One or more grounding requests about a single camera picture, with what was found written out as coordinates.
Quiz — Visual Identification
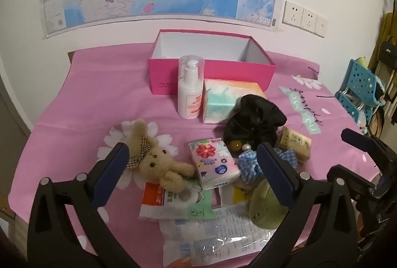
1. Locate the clear plastic bag with paper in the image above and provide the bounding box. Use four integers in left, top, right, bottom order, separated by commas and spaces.
159, 203, 281, 267

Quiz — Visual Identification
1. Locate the white yellow packet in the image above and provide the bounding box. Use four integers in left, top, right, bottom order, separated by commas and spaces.
219, 184, 252, 207

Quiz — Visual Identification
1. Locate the white lotion pump bottle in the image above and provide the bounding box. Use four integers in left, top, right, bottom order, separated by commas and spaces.
177, 55, 207, 120

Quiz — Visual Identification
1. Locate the white wall socket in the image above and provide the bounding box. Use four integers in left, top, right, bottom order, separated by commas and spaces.
301, 7, 319, 33
282, 0, 304, 28

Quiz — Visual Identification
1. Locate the pastel tissue box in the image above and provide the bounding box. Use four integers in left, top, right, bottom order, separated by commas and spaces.
202, 78, 267, 125

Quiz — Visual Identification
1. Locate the blue gingham scrunchie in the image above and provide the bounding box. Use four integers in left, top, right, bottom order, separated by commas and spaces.
237, 148, 299, 185

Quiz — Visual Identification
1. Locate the pink cardboard box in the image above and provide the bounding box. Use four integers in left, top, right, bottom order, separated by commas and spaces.
148, 30, 276, 95

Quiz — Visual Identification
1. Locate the black handbag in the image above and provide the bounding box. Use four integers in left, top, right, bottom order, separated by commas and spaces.
379, 41, 397, 67

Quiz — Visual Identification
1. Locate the blue perforated plastic rack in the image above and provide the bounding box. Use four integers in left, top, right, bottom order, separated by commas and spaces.
335, 58, 387, 129

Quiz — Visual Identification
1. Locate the orange white green packet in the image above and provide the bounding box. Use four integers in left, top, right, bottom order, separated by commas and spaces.
138, 182, 218, 220

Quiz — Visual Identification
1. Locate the mustard yellow garment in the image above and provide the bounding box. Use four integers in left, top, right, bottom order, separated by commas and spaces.
370, 12, 397, 101

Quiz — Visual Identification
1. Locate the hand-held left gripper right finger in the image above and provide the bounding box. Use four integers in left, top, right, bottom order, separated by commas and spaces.
248, 142, 361, 268

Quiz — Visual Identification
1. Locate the green plush toy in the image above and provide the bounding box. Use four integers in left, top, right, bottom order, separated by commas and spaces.
249, 179, 287, 230

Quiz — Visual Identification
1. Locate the grey door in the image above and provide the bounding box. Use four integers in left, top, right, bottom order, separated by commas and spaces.
0, 69, 33, 194

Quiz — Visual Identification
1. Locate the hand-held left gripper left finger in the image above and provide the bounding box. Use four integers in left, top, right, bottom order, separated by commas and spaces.
27, 142, 140, 268

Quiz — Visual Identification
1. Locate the brown kraft tissue pack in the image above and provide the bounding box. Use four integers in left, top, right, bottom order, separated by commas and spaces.
277, 127, 312, 163

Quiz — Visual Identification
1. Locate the white wall switch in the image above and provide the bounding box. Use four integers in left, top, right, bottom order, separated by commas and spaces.
314, 14, 329, 38

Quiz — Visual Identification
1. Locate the black scrunchie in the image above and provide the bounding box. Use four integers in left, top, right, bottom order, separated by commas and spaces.
223, 94, 287, 151

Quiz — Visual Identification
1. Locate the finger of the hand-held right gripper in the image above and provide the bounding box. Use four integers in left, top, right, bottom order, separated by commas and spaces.
341, 128, 388, 153
327, 165, 378, 197

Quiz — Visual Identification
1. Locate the beaded hair tie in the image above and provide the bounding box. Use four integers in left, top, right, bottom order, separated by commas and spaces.
229, 139, 252, 152

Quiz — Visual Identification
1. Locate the floral pink tissue pack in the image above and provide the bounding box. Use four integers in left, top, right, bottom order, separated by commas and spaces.
188, 138, 241, 191

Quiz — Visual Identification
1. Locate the beige teddy bear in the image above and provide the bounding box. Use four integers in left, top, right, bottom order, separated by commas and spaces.
126, 119, 202, 192

